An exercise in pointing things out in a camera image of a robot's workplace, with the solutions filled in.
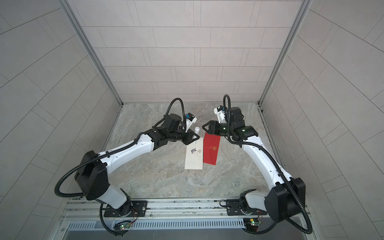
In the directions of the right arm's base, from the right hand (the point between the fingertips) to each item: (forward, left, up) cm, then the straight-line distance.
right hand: (204, 128), depth 75 cm
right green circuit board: (-38, -18, -25) cm, 49 cm away
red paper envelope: (+4, -5, -22) cm, 23 cm away
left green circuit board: (-36, +38, -19) cm, 56 cm away
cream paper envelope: (-4, +7, -23) cm, 24 cm away
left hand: (-1, +2, -4) cm, 4 cm away
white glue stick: (0, +4, -1) cm, 4 cm away
